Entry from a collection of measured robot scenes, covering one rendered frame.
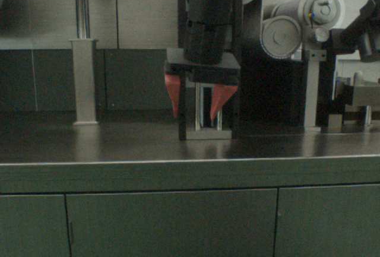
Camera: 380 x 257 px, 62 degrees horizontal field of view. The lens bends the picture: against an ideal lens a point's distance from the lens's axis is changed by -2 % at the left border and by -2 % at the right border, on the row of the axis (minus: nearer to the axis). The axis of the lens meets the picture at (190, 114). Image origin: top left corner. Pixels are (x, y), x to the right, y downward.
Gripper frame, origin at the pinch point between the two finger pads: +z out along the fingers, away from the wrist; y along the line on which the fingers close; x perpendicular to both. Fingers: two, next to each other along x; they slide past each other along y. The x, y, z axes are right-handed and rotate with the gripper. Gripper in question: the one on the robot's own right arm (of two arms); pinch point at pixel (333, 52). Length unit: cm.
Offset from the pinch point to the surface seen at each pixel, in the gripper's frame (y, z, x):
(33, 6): -102, 20, 28
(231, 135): -34.9, -4.1, -26.4
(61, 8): -91, 21, 27
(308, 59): -12.1, -6.9, -5.5
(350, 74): 163, 248, 92
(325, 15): -5.8, -8.3, 7.7
